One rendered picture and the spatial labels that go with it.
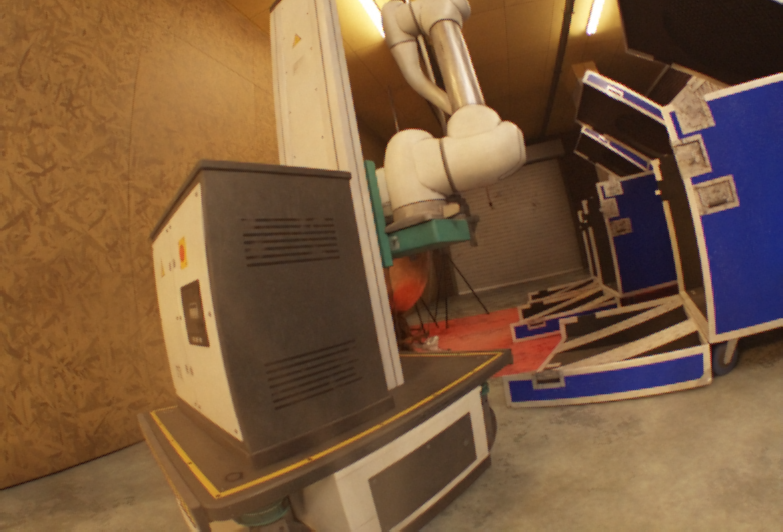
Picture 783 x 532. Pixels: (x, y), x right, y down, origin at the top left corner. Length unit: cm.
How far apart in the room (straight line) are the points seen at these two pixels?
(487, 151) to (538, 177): 776
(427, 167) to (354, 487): 75
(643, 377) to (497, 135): 95
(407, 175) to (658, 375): 107
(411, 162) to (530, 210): 763
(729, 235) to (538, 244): 735
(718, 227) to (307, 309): 121
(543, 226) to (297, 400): 807
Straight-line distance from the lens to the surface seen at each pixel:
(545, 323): 259
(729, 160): 136
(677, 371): 139
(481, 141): 94
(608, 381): 139
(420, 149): 97
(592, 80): 288
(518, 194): 857
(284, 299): 64
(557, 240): 853
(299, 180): 72
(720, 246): 133
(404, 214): 94
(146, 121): 235
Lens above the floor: 59
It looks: 7 degrees up
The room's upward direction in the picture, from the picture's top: 11 degrees counter-clockwise
